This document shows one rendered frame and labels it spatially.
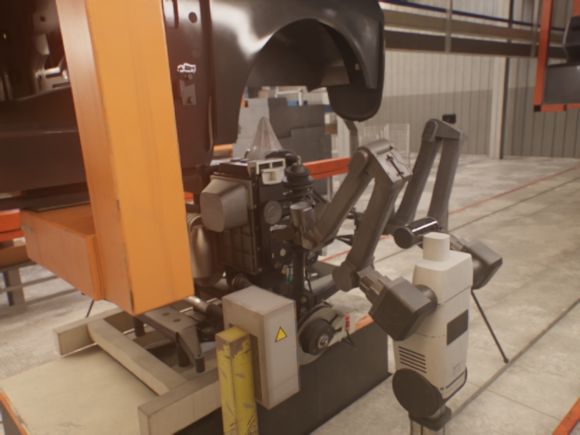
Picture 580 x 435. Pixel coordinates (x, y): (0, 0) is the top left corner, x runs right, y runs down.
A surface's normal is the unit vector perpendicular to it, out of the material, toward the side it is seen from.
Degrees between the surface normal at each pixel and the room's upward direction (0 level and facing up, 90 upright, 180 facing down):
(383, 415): 0
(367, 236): 101
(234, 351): 90
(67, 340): 90
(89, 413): 0
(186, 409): 90
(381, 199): 105
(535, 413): 0
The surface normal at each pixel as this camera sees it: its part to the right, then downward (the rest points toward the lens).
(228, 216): 0.38, 0.20
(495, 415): -0.05, -0.97
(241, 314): -0.72, 0.20
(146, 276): 0.69, 0.14
